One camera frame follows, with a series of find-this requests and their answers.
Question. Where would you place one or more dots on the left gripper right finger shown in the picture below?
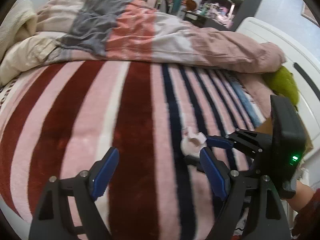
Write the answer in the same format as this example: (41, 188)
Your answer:
(266, 218)

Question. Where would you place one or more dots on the person's right hand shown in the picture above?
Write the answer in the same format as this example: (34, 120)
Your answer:
(303, 195)

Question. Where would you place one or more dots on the black office chair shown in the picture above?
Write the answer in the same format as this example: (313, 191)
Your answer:
(166, 6)

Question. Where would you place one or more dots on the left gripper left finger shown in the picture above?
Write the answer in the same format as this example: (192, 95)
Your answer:
(66, 208)

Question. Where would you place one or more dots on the green plush pillow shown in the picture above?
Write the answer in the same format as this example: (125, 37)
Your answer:
(282, 83)

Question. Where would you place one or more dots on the framed wall picture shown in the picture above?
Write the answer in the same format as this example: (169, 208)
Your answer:
(306, 13)

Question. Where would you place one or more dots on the cream fleece blanket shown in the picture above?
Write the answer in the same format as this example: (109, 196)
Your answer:
(21, 48)

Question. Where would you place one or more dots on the white headboard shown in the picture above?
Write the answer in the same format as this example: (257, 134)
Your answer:
(300, 62)

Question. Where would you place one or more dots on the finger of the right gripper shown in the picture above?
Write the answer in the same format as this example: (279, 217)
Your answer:
(193, 161)
(219, 142)

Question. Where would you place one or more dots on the patchwork pink grey duvet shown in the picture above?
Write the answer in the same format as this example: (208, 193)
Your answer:
(130, 30)

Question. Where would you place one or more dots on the dark bookshelf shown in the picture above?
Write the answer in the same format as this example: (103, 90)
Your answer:
(224, 15)

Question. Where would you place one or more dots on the brown cardboard box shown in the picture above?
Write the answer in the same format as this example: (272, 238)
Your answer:
(290, 135)

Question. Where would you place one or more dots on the striped plush blanket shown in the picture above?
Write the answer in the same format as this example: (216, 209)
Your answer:
(59, 120)

